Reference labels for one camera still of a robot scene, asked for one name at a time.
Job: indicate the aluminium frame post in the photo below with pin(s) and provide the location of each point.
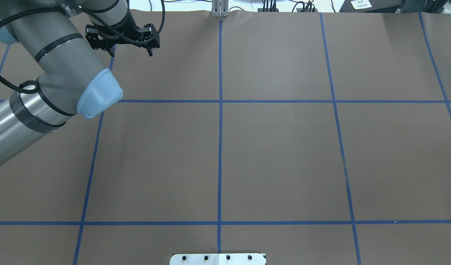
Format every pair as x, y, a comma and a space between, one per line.
220, 8

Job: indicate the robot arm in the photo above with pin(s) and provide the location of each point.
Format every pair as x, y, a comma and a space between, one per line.
62, 36

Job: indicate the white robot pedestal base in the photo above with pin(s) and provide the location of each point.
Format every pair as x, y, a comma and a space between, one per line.
219, 259

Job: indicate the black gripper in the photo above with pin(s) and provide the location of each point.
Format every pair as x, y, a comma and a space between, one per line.
126, 34

